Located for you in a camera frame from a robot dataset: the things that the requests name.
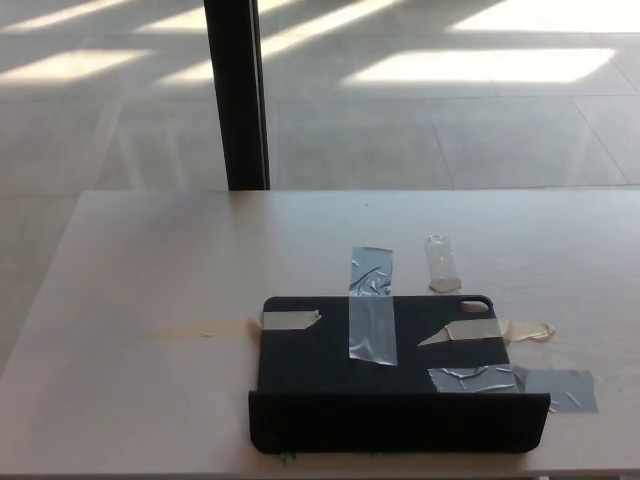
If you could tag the black folding tablet cover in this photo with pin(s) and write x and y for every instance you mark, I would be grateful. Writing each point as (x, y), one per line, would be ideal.
(310, 370)

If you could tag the beige masking tape with long tail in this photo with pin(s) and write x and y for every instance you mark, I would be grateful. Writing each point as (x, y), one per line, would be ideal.
(287, 320)

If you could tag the clear tape strip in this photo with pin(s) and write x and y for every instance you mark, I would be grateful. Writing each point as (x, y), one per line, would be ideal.
(441, 265)

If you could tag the beige masking tape with crumpled end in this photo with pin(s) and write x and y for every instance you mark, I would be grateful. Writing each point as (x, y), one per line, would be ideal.
(480, 330)

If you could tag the long silver duct tape strip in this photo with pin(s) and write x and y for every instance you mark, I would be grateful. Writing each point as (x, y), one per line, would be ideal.
(371, 305)

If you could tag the black window frame post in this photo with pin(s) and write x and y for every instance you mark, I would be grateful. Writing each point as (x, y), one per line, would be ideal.
(235, 95)

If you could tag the wide silver duct tape strip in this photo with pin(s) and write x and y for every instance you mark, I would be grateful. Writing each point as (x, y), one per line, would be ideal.
(550, 385)

